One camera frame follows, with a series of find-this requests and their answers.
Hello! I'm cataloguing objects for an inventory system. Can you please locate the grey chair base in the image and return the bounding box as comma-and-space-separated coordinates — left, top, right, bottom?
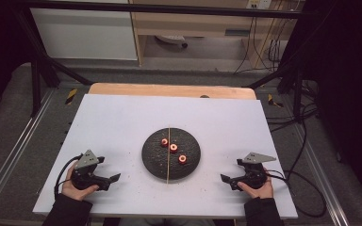
155, 34, 189, 49

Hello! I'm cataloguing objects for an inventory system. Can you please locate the round black plate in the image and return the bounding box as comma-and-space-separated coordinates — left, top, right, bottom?
141, 126, 202, 182

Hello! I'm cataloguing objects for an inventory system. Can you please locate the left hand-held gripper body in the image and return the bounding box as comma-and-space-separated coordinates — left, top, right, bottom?
70, 149, 111, 191

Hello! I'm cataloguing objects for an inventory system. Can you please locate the white power socket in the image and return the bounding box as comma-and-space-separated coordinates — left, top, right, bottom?
246, 0, 273, 10

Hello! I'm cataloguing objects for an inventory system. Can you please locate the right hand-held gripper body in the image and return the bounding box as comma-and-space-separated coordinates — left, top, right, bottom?
229, 152, 278, 192

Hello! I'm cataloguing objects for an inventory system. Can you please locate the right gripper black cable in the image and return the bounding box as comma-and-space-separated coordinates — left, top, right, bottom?
263, 169, 328, 218

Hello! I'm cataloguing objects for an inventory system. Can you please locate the aluminium floor rail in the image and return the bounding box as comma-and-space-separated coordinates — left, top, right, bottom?
0, 89, 56, 215
290, 119, 351, 226

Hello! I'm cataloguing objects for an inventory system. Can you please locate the black metal frame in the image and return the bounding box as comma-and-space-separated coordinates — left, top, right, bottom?
11, 0, 316, 124

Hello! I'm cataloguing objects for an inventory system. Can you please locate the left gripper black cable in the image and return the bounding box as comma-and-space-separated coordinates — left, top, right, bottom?
53, 154, 84, 200

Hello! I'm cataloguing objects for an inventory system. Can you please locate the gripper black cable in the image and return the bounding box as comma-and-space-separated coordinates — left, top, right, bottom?
263, 169, 328, 218
53, 154, 84, 200

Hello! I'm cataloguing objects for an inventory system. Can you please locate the yellow black floor tape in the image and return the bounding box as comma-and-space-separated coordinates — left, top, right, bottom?
267, 93, 285, 109
64, 88, 78, 106

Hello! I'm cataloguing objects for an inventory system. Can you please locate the thin bamboo skewer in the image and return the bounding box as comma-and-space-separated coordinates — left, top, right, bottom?
166, 124, 172, 186

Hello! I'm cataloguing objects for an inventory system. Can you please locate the person's left hand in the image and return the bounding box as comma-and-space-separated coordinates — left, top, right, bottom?
61, 162, 100, 202

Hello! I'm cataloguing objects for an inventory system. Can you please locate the white cabinet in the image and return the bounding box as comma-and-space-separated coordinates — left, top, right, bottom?
29, 7, 139, 61

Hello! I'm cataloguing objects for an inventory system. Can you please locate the person's right hand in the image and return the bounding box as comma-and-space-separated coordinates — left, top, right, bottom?
237, 170, 274, 200

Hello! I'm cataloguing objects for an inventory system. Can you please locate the wooden table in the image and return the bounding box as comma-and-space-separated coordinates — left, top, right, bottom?
88, 82, 257, 101

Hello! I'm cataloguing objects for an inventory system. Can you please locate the light wooden desk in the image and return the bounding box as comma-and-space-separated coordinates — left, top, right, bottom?
127, 0, 300, 69

